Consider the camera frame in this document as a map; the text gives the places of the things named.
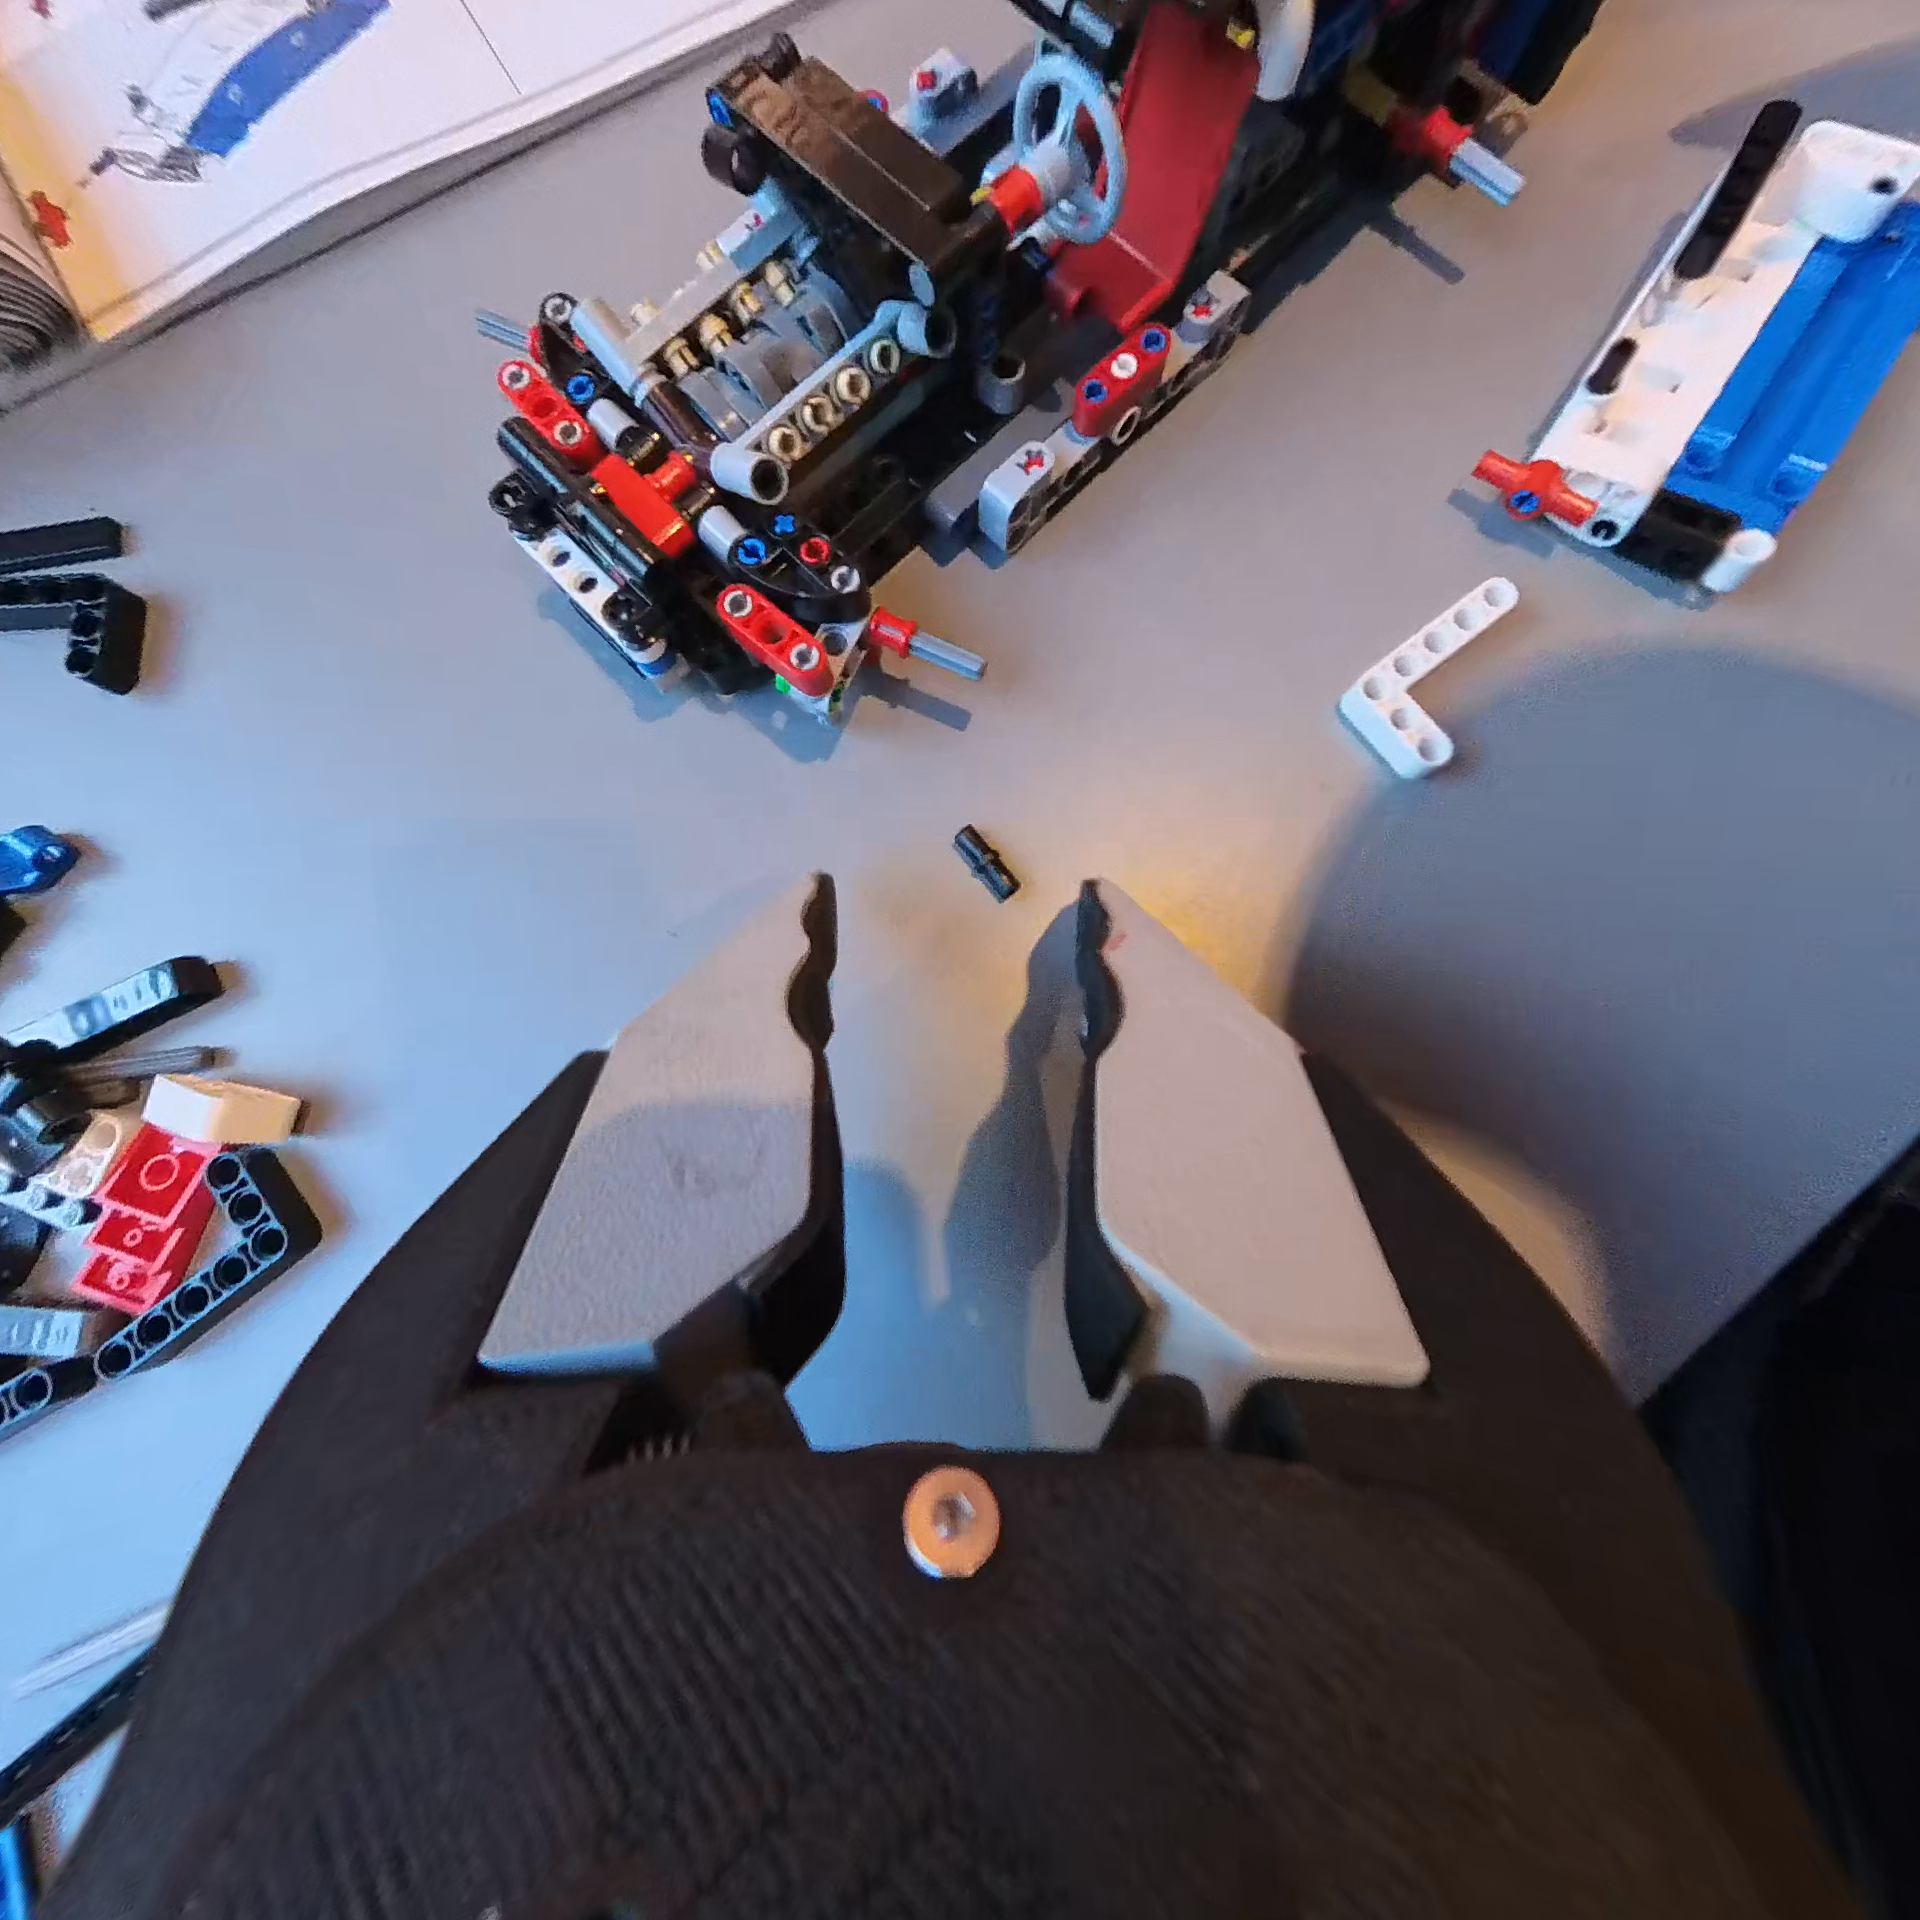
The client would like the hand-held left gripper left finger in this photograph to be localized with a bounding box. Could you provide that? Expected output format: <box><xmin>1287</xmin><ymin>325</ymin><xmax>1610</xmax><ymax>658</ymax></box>
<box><xmin>477</xmin><ymin>871</ymin><xmax>851</xmax><ymax>1408</ymax></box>

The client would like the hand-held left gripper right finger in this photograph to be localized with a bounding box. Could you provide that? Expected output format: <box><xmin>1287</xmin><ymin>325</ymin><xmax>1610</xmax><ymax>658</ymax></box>
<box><xmin>1062</xmin><ymin>875</ymin><xmax>1432</xmax><ymax>1422</ymax></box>

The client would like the blue white toy brick assembly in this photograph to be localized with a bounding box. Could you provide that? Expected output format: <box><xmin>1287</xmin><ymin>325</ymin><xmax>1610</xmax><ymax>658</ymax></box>
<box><xmin>1477</xmin><ymin>101</ymin><xmax>1920</xmax><ymax>593</ymax></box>

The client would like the grey desk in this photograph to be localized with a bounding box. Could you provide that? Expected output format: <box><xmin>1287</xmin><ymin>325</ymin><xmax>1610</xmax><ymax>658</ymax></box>
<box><xmin>0</xmin><ymin>0</ymin><xmax>1920</xmax><ymax>1847</ymax></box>

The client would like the white toy panel piece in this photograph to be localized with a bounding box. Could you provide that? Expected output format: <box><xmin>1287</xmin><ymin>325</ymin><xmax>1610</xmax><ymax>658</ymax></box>
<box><xmin>145</xmin><ymin>1075</ymin><xmax>303</xmax><ymax>1146</ymax></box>

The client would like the white angled toy beam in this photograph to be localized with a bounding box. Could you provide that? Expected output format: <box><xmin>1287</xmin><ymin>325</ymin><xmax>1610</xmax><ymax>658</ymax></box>
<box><xmin>1338</xmin><ymin>575</ymin><xmax>1521</xmax><ymax>780</ymax></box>

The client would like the black curved toy beam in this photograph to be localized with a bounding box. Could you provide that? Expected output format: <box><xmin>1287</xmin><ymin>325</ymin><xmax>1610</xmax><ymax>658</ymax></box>
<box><xmin>0</xmin><ymin>955</ymin><xmax>225</xmax><ymax>1070</ymax></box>

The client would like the black angled toy beam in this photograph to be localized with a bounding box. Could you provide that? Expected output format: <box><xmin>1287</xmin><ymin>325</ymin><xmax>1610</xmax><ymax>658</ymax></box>
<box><xmin>0</xmin><ymin>575</ymin><xmax>150</xmax><ymax>695</ymax></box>

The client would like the toy car chassis model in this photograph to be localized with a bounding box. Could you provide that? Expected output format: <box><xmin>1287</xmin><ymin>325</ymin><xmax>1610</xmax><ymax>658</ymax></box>
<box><xmin>481</xmin><ymin>0</ymin><xmax>1614</xmax><ymax>729</ymax></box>

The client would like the black straight toy beam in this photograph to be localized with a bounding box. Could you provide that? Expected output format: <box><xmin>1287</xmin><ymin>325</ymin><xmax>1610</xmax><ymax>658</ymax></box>
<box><xmin>0</xmin><ymin>516</ymin><xmax>126</xmax><ymax>575</ymax></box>

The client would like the toy instruction booklet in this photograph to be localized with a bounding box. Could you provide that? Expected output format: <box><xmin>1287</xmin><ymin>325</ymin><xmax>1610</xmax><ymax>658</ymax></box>
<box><xmin>0</xmin><ymin>0</ymin><xmax>843</xmax><ymax>370</ymax></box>

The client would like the black angled toy frame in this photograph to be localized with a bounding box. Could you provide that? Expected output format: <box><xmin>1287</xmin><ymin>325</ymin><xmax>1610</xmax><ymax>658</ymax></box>
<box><xmin>0</xmin><ymin>1146</ymin><xmax>324</xmax><ymax>1442</ymax></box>

